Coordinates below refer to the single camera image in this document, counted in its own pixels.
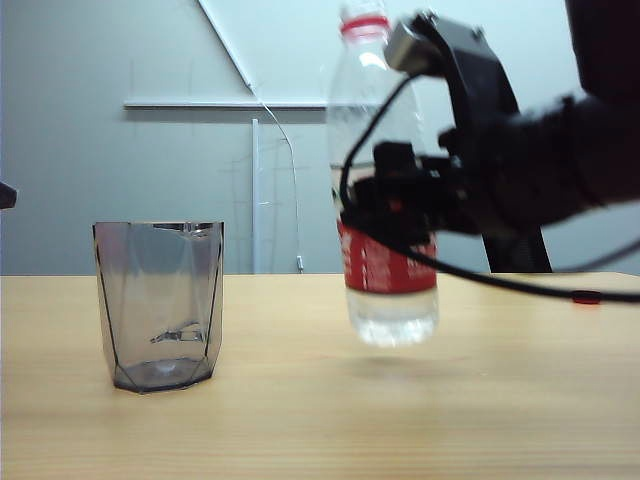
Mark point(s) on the silver black wrist camera mount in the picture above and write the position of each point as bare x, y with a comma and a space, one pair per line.
412, 45

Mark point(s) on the white horizontal wall rail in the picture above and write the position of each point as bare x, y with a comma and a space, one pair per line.
225, 104

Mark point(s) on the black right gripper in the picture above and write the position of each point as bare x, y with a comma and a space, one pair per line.
470, 200

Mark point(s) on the black office chair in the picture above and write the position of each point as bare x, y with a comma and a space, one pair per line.
520, 252

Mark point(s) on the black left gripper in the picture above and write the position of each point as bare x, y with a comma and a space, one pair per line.
6, 196

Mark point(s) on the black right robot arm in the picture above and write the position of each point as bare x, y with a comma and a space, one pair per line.
575, 160

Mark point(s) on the red bottle cap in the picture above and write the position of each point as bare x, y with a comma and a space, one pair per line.
586, 299

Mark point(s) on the white diagonal wall bar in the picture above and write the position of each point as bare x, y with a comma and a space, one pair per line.
227, 45

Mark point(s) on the water bottle with red label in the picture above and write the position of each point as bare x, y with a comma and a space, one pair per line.
390, 300

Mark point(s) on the grey transparent faceted cup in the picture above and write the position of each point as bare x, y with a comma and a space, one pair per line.
160, 300

